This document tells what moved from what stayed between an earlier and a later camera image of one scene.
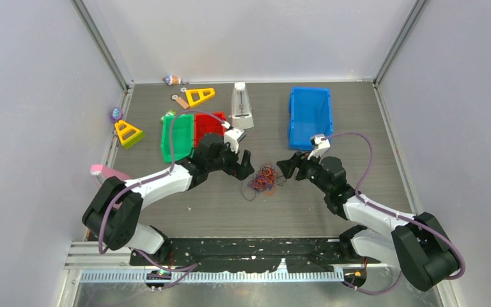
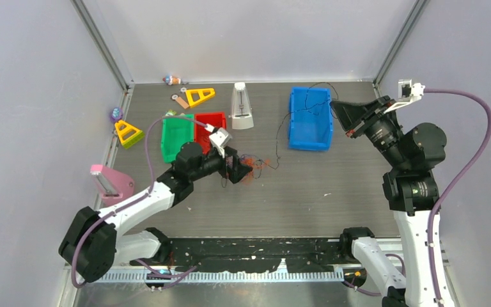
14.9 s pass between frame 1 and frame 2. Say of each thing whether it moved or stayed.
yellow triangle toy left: stayed
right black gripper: moved
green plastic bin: stayed
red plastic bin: stayed
